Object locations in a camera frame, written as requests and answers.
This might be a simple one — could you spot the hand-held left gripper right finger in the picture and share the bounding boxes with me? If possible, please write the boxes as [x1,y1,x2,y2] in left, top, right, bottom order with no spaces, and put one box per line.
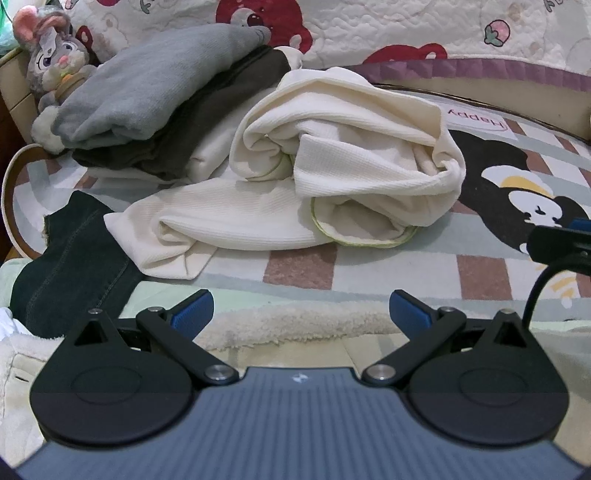
[361,289,532,387]

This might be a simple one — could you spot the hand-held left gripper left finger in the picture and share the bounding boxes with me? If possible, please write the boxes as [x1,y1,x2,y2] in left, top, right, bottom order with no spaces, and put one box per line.
[69,288,241,387]

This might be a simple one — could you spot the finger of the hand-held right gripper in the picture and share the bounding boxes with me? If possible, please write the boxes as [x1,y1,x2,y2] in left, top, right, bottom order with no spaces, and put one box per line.
[527,217,591,265]

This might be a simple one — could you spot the cream garment with green trim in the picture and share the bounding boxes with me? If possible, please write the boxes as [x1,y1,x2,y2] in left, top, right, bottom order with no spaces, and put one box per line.
[102,66,467,281]

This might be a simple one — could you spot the cream fleece blanket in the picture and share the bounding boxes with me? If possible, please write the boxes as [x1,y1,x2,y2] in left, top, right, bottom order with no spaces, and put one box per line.
[0,258,591,444]

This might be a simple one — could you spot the dark denim jeans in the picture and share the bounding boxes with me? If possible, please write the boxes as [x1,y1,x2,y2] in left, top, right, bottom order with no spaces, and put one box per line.
[9,190,146,340]

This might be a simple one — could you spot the dark brown folded garment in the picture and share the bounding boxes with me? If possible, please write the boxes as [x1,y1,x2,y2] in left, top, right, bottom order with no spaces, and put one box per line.
[71,46,293,182]

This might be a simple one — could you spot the white cloth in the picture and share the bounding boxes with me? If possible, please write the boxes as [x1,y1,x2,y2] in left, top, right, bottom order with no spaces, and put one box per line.
[0,307,26,344]

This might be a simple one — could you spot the grey folded garment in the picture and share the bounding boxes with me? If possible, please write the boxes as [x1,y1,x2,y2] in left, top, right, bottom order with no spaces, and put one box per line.
[50,22,273,151]

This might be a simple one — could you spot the white bear print quilt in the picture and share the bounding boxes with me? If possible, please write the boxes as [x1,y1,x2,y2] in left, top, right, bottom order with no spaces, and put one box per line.
[60,0,591,93]

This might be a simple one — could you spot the beige bedside cabinet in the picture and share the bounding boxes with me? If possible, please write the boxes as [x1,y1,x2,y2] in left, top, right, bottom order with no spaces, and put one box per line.
[0,48,40,139]

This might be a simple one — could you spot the grey plush rabbit toy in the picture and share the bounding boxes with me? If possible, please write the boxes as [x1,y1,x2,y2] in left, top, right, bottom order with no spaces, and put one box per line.
[13,6,98,155]

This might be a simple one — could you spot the green plastic bag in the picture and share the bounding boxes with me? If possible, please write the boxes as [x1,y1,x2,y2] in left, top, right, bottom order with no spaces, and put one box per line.
[0,0,21,51]

